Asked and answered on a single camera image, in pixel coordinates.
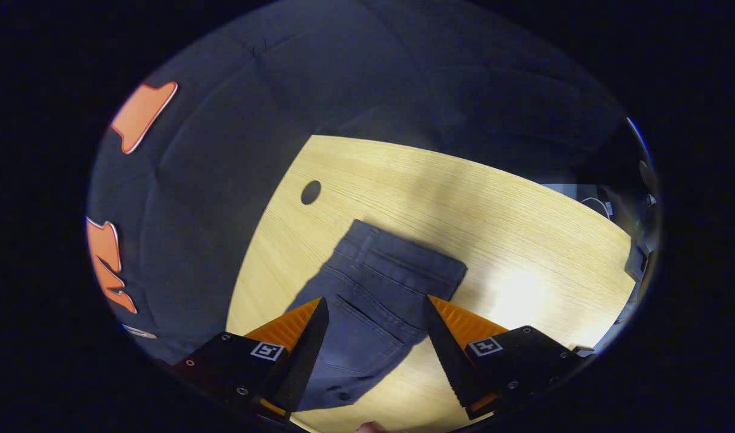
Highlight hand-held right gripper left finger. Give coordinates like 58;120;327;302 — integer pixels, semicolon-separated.
169;296;331;422

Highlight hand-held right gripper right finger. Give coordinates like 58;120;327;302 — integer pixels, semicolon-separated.
424;295;596;422

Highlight white cable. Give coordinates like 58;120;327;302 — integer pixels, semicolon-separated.
579;195;612;218

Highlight dark jeans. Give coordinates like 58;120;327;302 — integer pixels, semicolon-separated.
283;220;469;413

